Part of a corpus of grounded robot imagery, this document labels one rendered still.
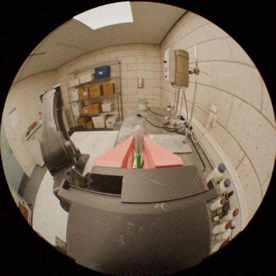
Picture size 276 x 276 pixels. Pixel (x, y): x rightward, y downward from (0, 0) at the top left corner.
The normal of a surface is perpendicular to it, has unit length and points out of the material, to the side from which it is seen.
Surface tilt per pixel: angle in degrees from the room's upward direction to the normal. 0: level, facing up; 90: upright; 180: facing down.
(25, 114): 90
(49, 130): 37
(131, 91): 90
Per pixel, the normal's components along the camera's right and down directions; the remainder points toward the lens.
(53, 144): 0.39, -0.39
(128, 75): -0.01, 0.58
